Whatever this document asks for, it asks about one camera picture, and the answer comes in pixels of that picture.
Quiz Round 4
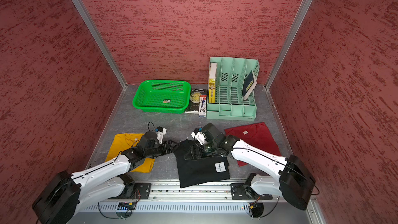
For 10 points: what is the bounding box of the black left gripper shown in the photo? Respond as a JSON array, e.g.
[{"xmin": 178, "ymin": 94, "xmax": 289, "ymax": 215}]
[{"xmin": 144, "ymin": 139, "xmax": 180, "ymax": 158}]

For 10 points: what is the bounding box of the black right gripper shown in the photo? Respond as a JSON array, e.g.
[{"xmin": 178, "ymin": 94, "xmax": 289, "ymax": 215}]
[{"xmin": 184, "ymin": 140, "xmax": 219, "ymax": 162}]

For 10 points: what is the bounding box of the black t-shirt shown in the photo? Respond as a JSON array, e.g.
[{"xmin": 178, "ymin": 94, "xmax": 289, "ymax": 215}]
[{"xmin": 174, "ymin": 140, "xmax": 230, "ymax": 188}]

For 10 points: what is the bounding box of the yellow t-shirt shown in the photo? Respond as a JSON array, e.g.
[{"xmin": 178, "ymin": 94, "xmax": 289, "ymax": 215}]
[{"xmin": 105, "ymin": 133, "xmax": 155, "ymax": 173}]

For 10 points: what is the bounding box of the red t-shirt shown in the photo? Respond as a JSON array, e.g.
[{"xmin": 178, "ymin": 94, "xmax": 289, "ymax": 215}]
[{"xmin": 224, "ymin": 122, "xmax": 281, "ymax": 156}]

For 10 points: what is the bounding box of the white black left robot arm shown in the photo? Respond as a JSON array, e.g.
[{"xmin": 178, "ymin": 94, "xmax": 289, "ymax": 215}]
[{"xmin": 32, "ymin": 132, "xmax": 178, "ymax": 224}]

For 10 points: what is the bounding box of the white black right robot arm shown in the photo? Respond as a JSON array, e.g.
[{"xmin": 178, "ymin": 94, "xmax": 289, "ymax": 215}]
[{"xmin": 184, "ymin": 135, "xmax": 316, "ymax": 211}]

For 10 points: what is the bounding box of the green plastic basket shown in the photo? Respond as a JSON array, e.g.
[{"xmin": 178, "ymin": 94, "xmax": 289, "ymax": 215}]
[{"xmin": 132, "ymin": 80, "xmax": 191, "ymax": 114}]

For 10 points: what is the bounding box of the black book with gold circle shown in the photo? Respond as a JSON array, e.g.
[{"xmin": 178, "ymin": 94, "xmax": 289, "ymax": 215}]
[{"xmin": 185, "ymin": 88, "xmax": 207, "ymax": 114}]

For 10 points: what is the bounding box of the red white pen box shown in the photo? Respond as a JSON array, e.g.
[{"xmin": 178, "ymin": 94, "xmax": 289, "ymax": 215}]
[{"xmin": 199, "ymin": 95, "xmax": 207, "ymax": 117}]

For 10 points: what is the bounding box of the mint green file organizer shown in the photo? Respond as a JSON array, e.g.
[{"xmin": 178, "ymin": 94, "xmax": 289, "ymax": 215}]
[{"xmin": 207, "ymin": 57, "xmax": 260, "ymax": 121}]

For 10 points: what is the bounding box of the yellow white book in organizer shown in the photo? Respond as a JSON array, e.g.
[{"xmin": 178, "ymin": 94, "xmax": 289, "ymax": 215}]
[{"xmin": 208, "ymin": 62, "xmax": 217, "ymax": 104}]

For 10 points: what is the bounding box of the dark blue book in organizer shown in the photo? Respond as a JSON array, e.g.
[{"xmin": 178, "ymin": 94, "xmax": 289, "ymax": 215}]
[{"xmin": 242, "ymin": 71, "xmax": 257, "ymax": 101}]

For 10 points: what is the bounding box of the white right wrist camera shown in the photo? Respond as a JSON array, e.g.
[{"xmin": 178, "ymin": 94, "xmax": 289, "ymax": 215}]
[{"xmin": 191, "ymin": 128, "xmax": 208, "ymax": 145}]

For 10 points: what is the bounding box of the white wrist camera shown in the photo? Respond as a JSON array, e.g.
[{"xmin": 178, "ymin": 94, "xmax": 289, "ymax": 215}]
[
  {"xmin": 155, "ymin": 127, "xmax": 167, "ymax": 144},
  {"xmin": 191, "ymin": 128, "xmax": 208, "ymax": 145}
]

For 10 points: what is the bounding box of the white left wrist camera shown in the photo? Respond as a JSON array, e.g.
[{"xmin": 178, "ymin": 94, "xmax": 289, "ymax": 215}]
[{"xmin": 155, "ymin": 127, "xmax": 167, "ymax": 144}]

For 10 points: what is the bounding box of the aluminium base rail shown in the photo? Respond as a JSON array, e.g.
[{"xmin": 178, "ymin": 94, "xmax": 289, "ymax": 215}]
[{"xmin": 83, "ymin": 180, "xmax": 314, "ymax": 218}]

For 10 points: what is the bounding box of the left base cable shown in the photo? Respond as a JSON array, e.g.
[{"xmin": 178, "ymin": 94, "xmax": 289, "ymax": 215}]
[{"xmin": 97, "ymin": 189, "xmax": 141, "ymax": 220}]

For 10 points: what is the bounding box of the base cable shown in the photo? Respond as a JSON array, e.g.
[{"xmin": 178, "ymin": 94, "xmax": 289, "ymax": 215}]
[
  {"xmin": 97, "ymin": 189, "xmax": 141, "ymax": 220},
  {"xmin": 242, "ymin": 195, "xmax": 280, "ymax": 219}
]

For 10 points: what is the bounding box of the right base cable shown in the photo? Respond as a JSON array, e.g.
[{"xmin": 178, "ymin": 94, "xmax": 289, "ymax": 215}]
[{"xmin": 242, "ymin": 195, "xmax": 280, "ymax": 219}]

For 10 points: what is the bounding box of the left aluminium corner post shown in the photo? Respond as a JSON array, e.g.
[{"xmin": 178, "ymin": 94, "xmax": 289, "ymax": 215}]
[{"xmin": 72, "ymin": 0, "xmax": 127, "ymax": 90}]

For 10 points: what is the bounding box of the aluminium corner post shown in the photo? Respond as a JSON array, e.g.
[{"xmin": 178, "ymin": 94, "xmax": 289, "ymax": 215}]
[
  {"xmin": 265, "ymin": 0, "xmax": 313, "ymax": 91},
  {"xmin": 72, "ymin": 0, "xmax": 127, "ymax": 90}
]

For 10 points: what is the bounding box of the right aluminium corner post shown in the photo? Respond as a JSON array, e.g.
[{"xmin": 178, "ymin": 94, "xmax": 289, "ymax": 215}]
[{"xmin": 265, "ymin": 0, "xmax": 313, "ymax": 91}]

